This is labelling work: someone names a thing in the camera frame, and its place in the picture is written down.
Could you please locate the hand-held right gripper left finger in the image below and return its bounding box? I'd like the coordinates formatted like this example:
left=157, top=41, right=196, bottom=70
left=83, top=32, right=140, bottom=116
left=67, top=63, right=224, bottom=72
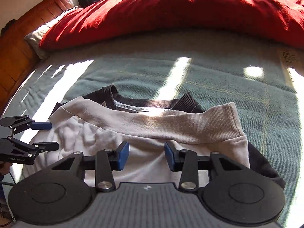
left=52, top=141, right=130, bottom=192

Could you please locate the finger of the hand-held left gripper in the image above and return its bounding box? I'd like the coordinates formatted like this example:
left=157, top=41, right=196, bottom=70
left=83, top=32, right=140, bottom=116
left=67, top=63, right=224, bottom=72
left=7, top=136, right=59, bottom=157
left=0, top=115, right=52, bottom=133

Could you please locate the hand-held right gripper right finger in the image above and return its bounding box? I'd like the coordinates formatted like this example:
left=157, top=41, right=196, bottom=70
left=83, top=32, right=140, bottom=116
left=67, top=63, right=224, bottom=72
left=164, top=141, right=244, bottom=192

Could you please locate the grey and black raglan sweatshirt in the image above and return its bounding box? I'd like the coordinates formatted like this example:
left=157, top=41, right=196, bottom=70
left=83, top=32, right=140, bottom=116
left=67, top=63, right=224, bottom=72
left=22, top=85, right=287, bottom=190

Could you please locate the person's left hand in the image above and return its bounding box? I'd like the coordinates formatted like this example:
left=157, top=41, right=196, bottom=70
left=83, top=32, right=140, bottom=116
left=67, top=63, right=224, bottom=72
left=0, top=161, right=10, bottom=176

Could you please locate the wooden headboard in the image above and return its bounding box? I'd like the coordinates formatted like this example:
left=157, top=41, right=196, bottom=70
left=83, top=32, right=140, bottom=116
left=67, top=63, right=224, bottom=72
left=0, top=0, right=74, bottom=114

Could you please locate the green checked blanket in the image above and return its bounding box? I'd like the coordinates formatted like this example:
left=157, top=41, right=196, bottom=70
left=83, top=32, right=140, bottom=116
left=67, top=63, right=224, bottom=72
left=0, top=27, right=304, bottom=228

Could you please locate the grey pillow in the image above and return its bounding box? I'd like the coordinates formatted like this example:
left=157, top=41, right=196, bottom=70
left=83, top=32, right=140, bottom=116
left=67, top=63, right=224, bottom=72
left=24, top=6, right=83, bottom=60

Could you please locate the red duvet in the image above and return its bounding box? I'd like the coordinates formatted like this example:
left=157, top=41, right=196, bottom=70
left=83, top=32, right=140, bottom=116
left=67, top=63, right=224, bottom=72
left=39, top=0, right=304, bottom=51

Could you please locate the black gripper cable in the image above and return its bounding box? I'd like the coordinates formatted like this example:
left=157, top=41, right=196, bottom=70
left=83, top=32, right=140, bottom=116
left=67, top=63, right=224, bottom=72
left=0, top=171, right=17, bottom=221

